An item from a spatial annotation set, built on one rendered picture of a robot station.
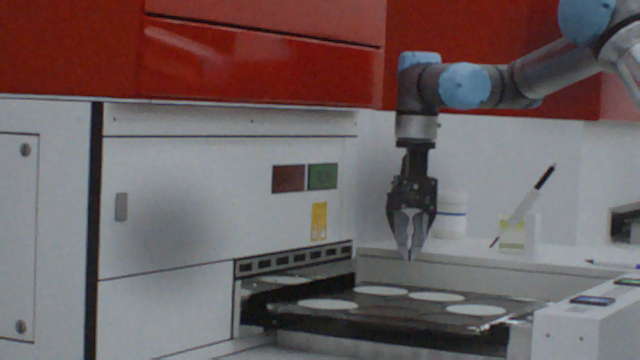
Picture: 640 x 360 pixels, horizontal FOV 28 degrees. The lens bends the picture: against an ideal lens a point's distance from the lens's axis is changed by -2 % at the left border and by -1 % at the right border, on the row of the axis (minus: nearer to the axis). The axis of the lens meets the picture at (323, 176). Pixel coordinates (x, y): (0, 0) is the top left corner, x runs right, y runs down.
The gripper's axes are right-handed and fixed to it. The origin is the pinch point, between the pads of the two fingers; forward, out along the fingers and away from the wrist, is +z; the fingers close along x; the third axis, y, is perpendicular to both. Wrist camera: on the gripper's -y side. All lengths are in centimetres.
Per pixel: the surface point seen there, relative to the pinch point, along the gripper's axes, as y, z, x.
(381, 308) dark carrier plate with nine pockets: 16.6, 7.4, -6.2
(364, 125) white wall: -375, -17, 25
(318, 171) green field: -4.2, -13.7, -16.4
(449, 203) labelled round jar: -37.6, -6.5, 12.8
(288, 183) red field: 5.5, -11.9, -21.9
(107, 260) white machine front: 50, -3, -48
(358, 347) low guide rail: 19.5, 13.4, -10.0
